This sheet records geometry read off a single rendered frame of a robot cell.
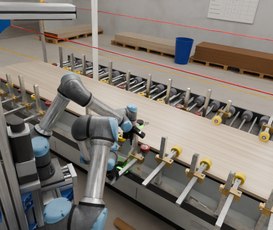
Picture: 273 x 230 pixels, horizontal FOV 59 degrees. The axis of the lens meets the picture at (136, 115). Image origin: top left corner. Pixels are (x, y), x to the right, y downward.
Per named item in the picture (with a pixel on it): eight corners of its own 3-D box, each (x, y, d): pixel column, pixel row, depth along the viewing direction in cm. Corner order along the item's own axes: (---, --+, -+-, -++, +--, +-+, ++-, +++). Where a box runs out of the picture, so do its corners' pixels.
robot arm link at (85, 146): (61, 127, 112) (79, 168, 152) (84, 130, 112) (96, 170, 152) (68, 107, 119) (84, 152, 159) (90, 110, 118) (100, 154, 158)
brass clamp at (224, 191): (238, 202, 155) (240, 197, 153) (217, 192, 161) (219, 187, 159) (240, 196, 160) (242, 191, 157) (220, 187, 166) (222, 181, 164)
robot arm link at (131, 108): (124, 103, 170) (135, 102, 173) (123, 117, 175) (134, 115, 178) (128, 108, 163) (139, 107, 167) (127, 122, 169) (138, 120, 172)
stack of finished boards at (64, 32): (100, 30, 1018) (100, 26, 1010) (57, 39, 832) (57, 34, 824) (86, 28, 1050) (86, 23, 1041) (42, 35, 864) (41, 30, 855)
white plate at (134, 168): (140, 176, 201) (141, 167, 196) (116, 163, 213) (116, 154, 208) (141, 176, 201) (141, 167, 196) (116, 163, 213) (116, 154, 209)
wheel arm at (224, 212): (219, 230, 135) (221, 226, 134) (213, 227, 137) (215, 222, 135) (241, 180, 172) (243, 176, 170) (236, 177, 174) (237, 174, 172)
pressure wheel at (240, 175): (242, 175, 167) (230, 175, 172) (245, 185, 168) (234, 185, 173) (244, 170, 171) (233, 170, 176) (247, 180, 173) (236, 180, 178)
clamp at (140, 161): (141, 164, 196) (141, 159, 193) (127, 158, 202) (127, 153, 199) (144, 161, 200) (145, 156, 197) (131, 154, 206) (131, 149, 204)
